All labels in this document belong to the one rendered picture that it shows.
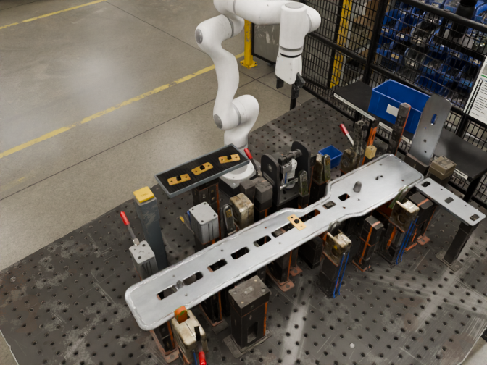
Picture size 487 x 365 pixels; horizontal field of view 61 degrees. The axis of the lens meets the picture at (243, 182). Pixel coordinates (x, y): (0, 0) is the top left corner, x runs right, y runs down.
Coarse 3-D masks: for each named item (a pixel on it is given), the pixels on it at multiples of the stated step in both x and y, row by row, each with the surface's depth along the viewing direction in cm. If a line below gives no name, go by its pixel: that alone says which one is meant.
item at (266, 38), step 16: (288, 0) 391; (336, 16) 360; (256, 32) 445; (272, 32) 426; (320, 32) 381; (336, 32) 367; (256, 48) 457; (272, 48) 437; (256, 64) 478; (272, 64) 448; (304, 64) 417; (320, 64) 401; (336, 64) 382; (320, 80) 410
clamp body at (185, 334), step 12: (192, 312) 132; (180, 324) 129; (192, 324) 129; (180, 336) 126; (192, 336) 126; (204, 336) 127; (180, 348) 135; (192, 348) 127; (204, 348) 131; (180, 360) 146; (192, 360) 131
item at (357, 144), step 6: (360, 120) 183; (354, 126) 183; (360, 126) 182; (366, 126) 180; (354, 132) 185; (360, 132) 186; (354, 138) 186; (360, 138) 187; (354, 144) 188; (360, 144) 189; (354, 150) 189; (360, 150) 190
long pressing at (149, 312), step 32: (384, 160) 196; (352, 192) 181; (384, 192) 180; (256, 224) 167; (320, 224) 167; (192, 256) 155; (224, 256) 155; (256, 256) 155; (128, 288) 145; (160, 288) 145; (192, 288) 145; (224, 288) 146; (160, 320) 137
